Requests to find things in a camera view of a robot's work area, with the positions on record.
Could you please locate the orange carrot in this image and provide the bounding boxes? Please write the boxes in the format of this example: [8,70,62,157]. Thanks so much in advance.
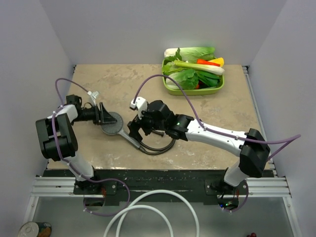
[197,59,221,67]

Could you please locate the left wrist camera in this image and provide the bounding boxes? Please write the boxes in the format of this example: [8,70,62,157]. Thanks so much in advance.
[87,91,99,106]

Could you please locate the napa cabbage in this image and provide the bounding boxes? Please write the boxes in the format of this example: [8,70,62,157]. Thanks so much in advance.
[164,47,215,63]
[169,69,198,90]

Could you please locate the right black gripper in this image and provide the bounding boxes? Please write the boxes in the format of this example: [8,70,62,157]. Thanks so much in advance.
[128,107,167,142]

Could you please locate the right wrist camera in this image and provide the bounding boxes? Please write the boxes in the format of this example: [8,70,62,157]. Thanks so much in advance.
[129,97,148,119]

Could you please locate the napa cabbage at back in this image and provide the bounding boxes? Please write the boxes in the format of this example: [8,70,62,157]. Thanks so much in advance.
[164,47,215,63]

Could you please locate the black shower hose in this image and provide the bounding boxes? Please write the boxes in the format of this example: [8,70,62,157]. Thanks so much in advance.
[139,130,176,156]

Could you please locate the green celery stalk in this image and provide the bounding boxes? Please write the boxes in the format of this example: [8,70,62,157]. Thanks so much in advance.
[173,60,225,76]

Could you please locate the dark green leafy vegetable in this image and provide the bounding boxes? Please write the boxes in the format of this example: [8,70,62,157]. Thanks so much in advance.
[196,71,221,87]

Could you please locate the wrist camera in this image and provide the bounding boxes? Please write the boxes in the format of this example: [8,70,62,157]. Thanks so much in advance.
[129,97,148,119]
[87,91,99,106]

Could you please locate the grey shower head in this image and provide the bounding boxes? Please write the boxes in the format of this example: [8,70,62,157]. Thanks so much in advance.
[101,112,141,149]

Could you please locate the tin can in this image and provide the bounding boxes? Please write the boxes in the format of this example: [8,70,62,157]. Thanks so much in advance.
[17,222,52,237]

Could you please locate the yellow pepper piece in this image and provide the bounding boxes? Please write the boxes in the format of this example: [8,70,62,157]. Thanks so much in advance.
[209,57,225,67]

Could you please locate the white hose loop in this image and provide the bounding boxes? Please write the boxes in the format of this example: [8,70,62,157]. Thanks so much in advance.
[103,189,200,237]

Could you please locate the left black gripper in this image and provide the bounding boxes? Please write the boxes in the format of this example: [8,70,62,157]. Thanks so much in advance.
[72,102,117,125]

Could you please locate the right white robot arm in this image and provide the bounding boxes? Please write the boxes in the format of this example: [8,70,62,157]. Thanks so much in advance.
[127,97,270,194]

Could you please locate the napa cabbage in front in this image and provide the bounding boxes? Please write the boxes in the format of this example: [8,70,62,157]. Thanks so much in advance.
[169,69,198,90]

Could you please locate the green vegetable tray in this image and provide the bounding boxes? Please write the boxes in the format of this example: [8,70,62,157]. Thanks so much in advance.
[162,58,224,95]

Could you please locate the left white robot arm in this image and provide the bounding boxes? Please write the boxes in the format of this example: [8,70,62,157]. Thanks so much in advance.
[36,94,118,195]

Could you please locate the black mounting base plate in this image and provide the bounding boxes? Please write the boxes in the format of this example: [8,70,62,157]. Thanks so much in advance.
[41,169,275,207]

